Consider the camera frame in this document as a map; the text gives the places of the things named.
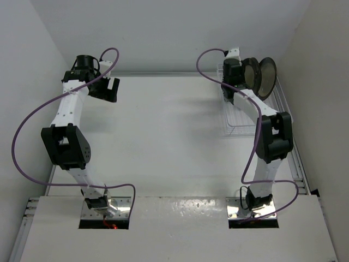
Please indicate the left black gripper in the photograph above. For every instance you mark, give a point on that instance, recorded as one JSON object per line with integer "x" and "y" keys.
{"x": 107, "y": 94}

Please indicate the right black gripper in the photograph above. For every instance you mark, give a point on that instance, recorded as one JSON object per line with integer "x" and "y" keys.
{"x": 242, "y": 73}

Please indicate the brown striped rim plate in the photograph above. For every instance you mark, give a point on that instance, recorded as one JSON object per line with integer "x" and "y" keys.
{"x": 252, "y": 74}

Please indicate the grey rim plate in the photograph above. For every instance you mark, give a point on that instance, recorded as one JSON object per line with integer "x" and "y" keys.
{"x": 268, "y": 77}

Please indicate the blue floral plate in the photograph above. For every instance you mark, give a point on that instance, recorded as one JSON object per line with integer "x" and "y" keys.
{"x": 228, "y": 94}

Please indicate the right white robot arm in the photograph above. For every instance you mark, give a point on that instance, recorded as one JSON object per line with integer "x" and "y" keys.
{"x": 273, "y": 142}

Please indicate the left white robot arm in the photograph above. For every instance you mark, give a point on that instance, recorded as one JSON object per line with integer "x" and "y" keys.
{"x": 66, "y": 145}

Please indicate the white front board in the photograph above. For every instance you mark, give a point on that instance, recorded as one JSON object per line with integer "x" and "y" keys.
{"x": 174, "y": 229}

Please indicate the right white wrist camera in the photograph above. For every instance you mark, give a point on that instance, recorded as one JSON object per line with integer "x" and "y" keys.
{"x": 233, "y": 53}

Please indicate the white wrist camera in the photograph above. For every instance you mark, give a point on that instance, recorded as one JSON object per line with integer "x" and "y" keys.
{"x": 105, "y": 68}
{"x": 233, "y": 53}

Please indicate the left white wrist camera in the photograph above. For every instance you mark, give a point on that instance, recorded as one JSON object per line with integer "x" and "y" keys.
{"x": 105, "y": 68}

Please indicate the white wire dish rack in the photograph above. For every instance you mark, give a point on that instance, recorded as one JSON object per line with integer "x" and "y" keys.
{"x": 239, "y": 123}

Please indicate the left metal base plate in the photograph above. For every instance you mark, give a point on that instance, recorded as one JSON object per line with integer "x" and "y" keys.
{"x": 120, "y": 210}

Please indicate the metal base plate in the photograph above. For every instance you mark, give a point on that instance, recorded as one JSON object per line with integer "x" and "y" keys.
{"x": 237, "y": 211}
{"x": 120, "y": 210}

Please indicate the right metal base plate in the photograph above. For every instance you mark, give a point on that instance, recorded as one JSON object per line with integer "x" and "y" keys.
{"x": 237, "y": 211}

